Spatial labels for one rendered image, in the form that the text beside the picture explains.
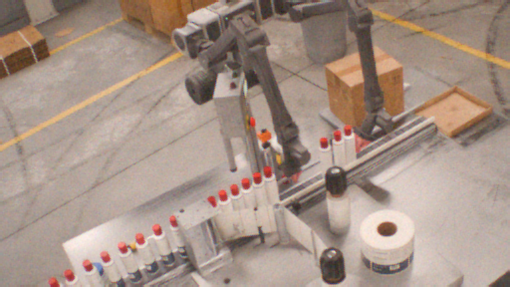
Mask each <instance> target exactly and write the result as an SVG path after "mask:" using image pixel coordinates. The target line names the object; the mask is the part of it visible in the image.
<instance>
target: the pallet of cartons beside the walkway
mask: <svg viewBox="0 0 510 287"><path fill-rule="evenodd" d="M218 1H220V0H119V3H120V5H121V7H120V8H121V14H122V16H123V20H124V21H126V22H127V23H128V24H132V25H133V26H134V27H136V28H138V29H140V30H142V31H143V32H144V33H147V34H149V35H150V36H152V37H154V38H156V39H158V40H160V41H161V42H163V43H167V44H168V45H170V46H172V47H173V48H175V49H177V48H176V46H175V44H174V40H173V37H172V32H173V30H175V29H176V28H178V29H181V28H183V27H185V25H186V24H188V20H187V15H190V14H192V13H193V12H196V11H198V10H199V9H201V8H205V7H208V6H211V5H213V4H214V3H216V2H218ZM177 50H178V49H177ZM178 51H179V50H178Z"/></svg>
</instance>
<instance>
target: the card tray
mask: <svg viewBox="0 0 510 287"><path fill-rule="evenodd" d="M492 113H493V106H491V105H489V104H488V103H486V102H485V101H481V100H480V99H479V98H477V97H476V96H474V95H472V94H469V93H468V92H466V91H464V90H463V89H461V88H459V87H458V86H453V87H451V88H450V89H448V90H447V91H443V93H441V94H439V95H438V96H434V97H433V98H431V99H430V100H429V101H425V106H423V107H421V108H419V109H417V110H416V111H414V114H415V115H416V116H417V117H419V116H425V117H426V118H427V119H430V118H431V117H432V116H434V117H435V121H434V123H436V128H437V129H438V130H440V131H441V132H442V133H444V134H445V135H446V136H449V137H450V138H451V137H454V136H456V135H457V134H458V133H460V132H462V131H463V130H466V129H467V128H469V127H470V126H471V125H474V124H475V123H477V122H478V121H480V120H481V119H484V118H486V116H488V115H489V114H492Z"/></svg>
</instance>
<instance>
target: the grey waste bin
mask: <svg viewBox="0 0 510 287"><path fill-rule="evenodd" d="M300 25H301V29H302V33H303V37H304V41H305V45H306V50H307V53H308V57H309V59H310V60H311V61H313V62H315V63H319V64H330V63H332V62H334V61H335V62H336V61H339V60H340V59H343V58H344V57H345V56H346V53H347V14H346V11H340V12H339V11H337V12H333V13H329V14H325V15H317V16H314V17H313V18H310V19H306V20H304V21H302V22H300Z"/></svg>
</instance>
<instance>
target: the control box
mask: <svg viewBox="0 0 510 287"><path fill-rule="evenodd" d="M237 75H238V77H239V79H238V80H232V73H231V72H225V73H219V74H218V76H217V81H216V89H215V92H214V97H213V100H214V104H215V111H216V115H217V118H218V121H219V124H220V128H221V132H222V135H223V138H224V139H232V138H242V137H247V135H249V130H250V126H248V123H247V121H248V120H251V104H250V101H249V107H248V113H247V109H246V105H245V104H246V100H244V96H243V91H242V84H243V79H244V73H243V72H237ZM232 82H234V83H235V85H236V87H237V88H236V89H235V90H230V83H232Z"/></svg>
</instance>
